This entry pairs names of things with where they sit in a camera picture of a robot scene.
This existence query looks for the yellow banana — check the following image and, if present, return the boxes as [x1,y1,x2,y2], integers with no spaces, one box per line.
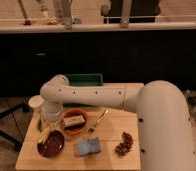
[38,125,53,143]

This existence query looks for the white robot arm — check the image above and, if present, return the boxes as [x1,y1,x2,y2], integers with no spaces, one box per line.
[40,75,196,171]

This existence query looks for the beige block in bowl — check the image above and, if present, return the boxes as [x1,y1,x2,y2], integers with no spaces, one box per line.
[64,116,85,127]

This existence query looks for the orange bowl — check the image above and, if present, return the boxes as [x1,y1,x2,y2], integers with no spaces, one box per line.
[62,109,88,136]

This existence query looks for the dark purple bowl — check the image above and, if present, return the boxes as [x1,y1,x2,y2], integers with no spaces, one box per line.
[37,130,64,158]

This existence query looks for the green plastic bin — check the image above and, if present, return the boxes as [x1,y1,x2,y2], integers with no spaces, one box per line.
[65,73,103,87]

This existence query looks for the metal fork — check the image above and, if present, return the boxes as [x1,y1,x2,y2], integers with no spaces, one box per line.
[88,109,109,133]

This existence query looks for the blue sponge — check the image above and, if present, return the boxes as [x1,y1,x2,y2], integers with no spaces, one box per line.
[77,137,101,156]

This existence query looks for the bunch of brown grapes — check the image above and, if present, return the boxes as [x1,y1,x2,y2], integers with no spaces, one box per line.
[115,132,133,156]

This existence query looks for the black chair base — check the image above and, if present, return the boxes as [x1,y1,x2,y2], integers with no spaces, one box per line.
[0,103,30,152]

